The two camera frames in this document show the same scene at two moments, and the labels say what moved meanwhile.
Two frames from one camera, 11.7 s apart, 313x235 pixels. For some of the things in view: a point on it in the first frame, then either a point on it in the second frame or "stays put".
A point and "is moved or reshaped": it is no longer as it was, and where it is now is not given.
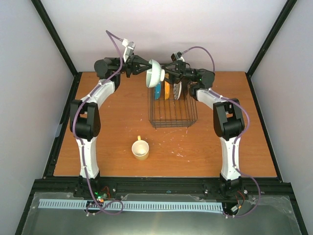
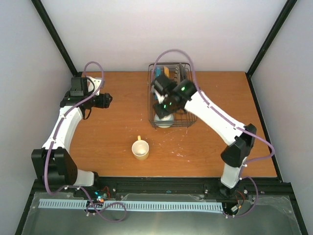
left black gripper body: x=127 y=66 → x=102 y=103
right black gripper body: x=189 y=75 → x=166 y=110
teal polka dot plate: x=157 y=90 is moved or reshaped
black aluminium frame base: x=267 y=206 stays put
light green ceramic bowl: x=155 y=74 → x=166 y=121
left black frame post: x=61 y=47 stays put
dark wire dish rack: x=172 y=113 stays put
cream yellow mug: x=140 y=149 stays put
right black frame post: x=278 y=24 stays put
